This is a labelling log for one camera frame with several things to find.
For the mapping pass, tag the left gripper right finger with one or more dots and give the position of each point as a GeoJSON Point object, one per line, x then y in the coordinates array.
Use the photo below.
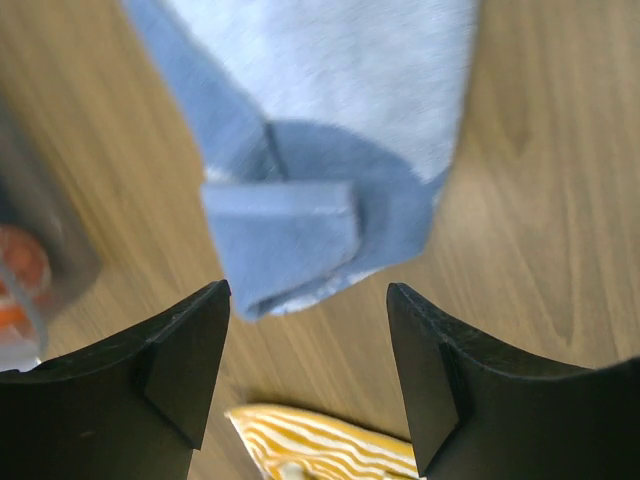
{"type": "Point", "coordinates": [479, 408]}

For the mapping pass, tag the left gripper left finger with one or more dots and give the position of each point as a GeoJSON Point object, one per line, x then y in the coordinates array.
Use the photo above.
{"type": "Point", "coordinates": [134, 405]}

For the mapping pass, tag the light blue towel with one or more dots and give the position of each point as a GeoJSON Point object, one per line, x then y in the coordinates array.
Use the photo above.
{"type": "Point", "coordinates": [326, 131]}

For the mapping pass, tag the yellow striped towel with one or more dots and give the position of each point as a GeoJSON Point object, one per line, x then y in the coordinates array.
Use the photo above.
{"type": "Point", "coordinates": [291, 443]}

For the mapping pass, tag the orange rolled towel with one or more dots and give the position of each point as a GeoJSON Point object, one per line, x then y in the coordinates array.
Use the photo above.
{"type": "Point", "coordinates": [26, 281]}

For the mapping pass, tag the clear plastic bin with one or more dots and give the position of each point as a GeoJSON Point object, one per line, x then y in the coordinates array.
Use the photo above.
{"type": "Point", "coordinates": [31, 199]}

